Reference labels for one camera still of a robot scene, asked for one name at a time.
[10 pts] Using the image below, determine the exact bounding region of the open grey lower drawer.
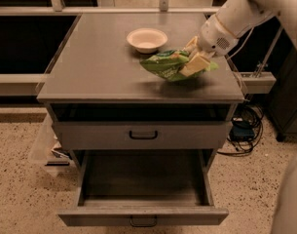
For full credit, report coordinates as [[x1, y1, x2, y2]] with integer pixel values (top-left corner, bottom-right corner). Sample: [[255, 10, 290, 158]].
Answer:
[[58, 150, 229, 227]]

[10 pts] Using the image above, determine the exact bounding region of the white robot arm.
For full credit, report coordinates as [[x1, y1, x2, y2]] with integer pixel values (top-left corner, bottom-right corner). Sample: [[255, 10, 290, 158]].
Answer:
[[185, 0, 297, 234]]

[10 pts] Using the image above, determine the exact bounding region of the metal railing beam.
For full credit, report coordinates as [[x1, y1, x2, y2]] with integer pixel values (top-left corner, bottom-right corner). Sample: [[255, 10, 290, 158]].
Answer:
[[0, 7, 219, 17]]

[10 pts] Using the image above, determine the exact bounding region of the green rice chip bag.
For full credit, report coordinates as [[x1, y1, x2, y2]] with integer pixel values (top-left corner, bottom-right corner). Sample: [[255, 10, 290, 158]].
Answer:
[[139, 50, 218, 82]]

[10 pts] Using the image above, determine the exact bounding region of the blue box with cables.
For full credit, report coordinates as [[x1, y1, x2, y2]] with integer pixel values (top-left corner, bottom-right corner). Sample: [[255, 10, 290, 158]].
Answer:
[[218, 104, 264, 157]]

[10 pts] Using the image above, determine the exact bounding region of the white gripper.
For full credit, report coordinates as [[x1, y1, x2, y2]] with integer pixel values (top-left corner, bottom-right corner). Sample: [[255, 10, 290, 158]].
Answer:
[[179, 15, 239, 77]]

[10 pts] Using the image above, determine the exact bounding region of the slanted metal rod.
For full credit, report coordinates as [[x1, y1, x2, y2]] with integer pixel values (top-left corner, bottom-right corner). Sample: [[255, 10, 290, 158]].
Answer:
[[252, 26, 283, 78]]

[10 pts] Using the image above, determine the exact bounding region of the grey drawer cabinet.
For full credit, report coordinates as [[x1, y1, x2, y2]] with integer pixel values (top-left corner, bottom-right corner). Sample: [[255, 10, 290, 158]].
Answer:
[[38, 13, 243, 163]]

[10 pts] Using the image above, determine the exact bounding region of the dark cabinet at right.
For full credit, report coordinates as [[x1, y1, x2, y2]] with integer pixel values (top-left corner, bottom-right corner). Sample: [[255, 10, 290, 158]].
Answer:
[[266, 32, 297, 141]]

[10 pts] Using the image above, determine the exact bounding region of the clear plastic storage bin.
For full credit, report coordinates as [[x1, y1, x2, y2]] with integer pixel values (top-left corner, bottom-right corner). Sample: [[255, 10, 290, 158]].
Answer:
[[28, 115, 76, 176]]

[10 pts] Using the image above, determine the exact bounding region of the closed grey upper drawer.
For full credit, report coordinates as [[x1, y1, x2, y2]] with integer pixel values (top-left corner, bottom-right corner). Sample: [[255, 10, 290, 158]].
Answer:
[[53, 122, 232, 150]]

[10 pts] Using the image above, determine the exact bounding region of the white power cable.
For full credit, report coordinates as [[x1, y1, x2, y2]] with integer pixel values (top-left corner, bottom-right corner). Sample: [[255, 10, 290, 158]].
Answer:
[[225, 26, 255, 61]]

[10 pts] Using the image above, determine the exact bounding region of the white paper bowl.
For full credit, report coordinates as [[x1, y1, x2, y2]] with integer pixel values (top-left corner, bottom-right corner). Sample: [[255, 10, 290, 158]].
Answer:
[[127, 28, 167, 54]]

